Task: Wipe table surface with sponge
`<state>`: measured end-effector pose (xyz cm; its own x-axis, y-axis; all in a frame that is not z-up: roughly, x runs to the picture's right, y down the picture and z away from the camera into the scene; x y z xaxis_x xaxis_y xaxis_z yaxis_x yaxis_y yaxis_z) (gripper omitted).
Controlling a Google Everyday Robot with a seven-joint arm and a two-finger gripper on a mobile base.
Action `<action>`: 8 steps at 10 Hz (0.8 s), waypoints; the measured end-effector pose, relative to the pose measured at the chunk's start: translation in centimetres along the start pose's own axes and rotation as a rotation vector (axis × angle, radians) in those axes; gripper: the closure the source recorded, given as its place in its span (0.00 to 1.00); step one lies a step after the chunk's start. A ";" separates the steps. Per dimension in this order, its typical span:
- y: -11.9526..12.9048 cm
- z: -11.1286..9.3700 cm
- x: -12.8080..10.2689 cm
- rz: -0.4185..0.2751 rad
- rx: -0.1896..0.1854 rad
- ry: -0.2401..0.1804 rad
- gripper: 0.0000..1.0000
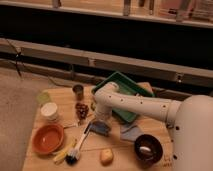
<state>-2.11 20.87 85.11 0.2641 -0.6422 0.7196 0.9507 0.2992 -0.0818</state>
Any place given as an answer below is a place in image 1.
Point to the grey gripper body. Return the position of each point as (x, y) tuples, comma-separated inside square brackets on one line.
[(100, 128)]

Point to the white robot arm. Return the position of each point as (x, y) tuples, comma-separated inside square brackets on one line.
[(191, 121)]

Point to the yellow sponge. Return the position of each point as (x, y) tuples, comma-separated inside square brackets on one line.
[(106, 156)]

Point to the dark red grape bunch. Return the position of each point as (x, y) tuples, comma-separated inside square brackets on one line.
[(81, 110)]

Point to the grey cloth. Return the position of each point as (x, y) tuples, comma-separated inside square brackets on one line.
[(130, 132)]

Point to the metal cup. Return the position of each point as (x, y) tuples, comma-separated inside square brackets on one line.
[(78, 91)]

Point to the yellow banana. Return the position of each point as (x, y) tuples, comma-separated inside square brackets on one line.
[(60, 155)]

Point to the white cup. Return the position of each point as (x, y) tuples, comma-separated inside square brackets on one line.
[(50, 111)]

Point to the orange bowl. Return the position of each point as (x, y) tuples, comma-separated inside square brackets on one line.
[(48, 138)]

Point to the dark brown bowl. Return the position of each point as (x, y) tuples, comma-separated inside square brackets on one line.
[(148, 149)]

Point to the white handled dish brush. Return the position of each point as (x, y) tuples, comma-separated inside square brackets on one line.
[(73, 154)]

